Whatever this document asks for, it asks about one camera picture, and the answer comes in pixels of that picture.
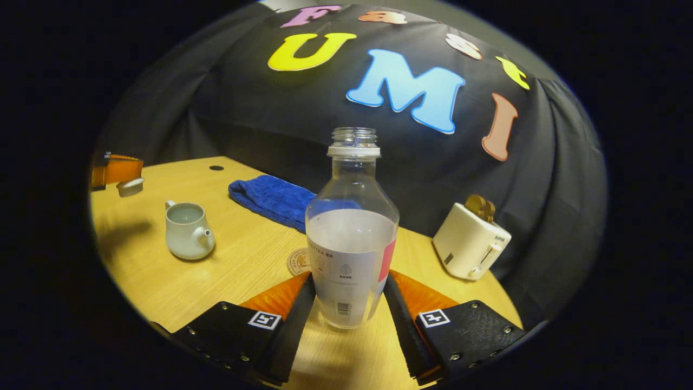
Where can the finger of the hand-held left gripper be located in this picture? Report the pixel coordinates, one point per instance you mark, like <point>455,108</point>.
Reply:
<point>119,169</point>

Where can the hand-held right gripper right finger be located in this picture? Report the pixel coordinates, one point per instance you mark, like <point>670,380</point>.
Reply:
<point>407,336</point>

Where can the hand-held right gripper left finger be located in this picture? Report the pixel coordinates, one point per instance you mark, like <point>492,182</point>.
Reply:
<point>295,336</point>

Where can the white teacup lid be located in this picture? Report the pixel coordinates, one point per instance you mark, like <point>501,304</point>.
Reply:
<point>130,188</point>

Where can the round cork coaster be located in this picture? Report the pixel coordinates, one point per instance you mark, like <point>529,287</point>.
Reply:
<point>298,262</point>

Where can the white ceramic teacup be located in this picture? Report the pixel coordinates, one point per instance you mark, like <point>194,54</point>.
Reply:
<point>187,238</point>

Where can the clear plastic water bottle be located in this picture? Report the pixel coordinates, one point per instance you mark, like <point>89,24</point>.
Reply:
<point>349,254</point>

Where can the white toaster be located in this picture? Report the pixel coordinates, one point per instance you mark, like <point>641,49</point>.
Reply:
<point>468,244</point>

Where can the blue towel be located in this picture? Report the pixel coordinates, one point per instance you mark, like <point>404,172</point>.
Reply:
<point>270,200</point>

